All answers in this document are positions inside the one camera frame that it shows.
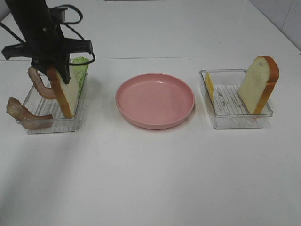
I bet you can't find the clear plastic container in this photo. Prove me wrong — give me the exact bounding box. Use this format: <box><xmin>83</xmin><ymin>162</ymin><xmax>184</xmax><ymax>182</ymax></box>
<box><xmin>199</xmin><ymin>69</ymin><xmax>273</xmax><ymax>129</ymax></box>
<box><xmin>16</xmin><ymin>71</ymin><xmax>88</xmax><ymax>134</ymax></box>

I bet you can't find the upright bread slice right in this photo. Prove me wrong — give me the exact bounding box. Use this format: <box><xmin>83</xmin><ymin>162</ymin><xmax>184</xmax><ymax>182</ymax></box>
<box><xmin>238</xmin><ymin>56</ymin><xmax>279</xmax><ymax>114</ymax></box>

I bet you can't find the pink round plate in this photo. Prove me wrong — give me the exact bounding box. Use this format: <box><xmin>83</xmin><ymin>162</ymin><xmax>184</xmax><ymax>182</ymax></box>
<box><xmin>115</xmin><ymin>73</ymin><xmax>195</xmax><ymax>129</ymax></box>

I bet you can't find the bread slice with orange crust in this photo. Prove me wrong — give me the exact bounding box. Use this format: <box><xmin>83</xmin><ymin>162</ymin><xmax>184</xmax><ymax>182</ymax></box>
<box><xmin>47</xmin><ymin>66</ymin><xmax>80</xmax><ymax>118</ymax></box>

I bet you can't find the bacon strip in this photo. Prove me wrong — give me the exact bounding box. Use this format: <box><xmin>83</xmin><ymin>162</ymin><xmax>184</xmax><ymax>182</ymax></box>
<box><xmin>28</xmin><ymin>67</ymin><xmax>56</xmax><ymax>99</ymax></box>
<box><xmin>6</xmin><ymin>97</ymin><xmax>53</xmax><ymax>130</ymax></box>

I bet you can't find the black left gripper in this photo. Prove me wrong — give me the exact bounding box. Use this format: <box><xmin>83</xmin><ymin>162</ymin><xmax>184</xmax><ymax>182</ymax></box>
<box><xmin>2</xmin><ymin>0</ymin><xmax>93</xmax><ymax>84</ymax></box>

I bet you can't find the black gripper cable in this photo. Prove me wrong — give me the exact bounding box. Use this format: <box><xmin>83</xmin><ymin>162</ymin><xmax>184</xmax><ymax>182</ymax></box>
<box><xmin>0</xmin><ymin>4</ymin><xmax>96</xmax><ymax>65</ymax></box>

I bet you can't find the green lettuce leaf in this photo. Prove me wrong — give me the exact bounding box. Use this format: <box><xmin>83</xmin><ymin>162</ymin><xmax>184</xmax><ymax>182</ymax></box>
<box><xmin>72</xmin><ymin>56</ymin><xmax>89</xmax><ymax>91</ymax></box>

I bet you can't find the clear left plastic container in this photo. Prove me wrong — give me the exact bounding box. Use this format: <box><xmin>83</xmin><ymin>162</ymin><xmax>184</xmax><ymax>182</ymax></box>
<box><xmin>16</xmin><ymin>71</ymin><xmax>88</xmax><ymax>134</ymax></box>

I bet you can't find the yellow cheese slice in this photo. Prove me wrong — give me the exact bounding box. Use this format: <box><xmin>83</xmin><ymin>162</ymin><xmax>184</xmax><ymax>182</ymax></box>
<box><xmin>205</xmin><ymin>72</ymin><xmax>214</xmax><ymax>103</ymax></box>

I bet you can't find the clear right plastic container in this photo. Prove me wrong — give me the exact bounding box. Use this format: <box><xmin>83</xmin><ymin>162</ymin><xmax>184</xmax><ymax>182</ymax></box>
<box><xmin>199</xmin><ymin>69</ymin><xmax>273</xmax><ymax>129</ymax></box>

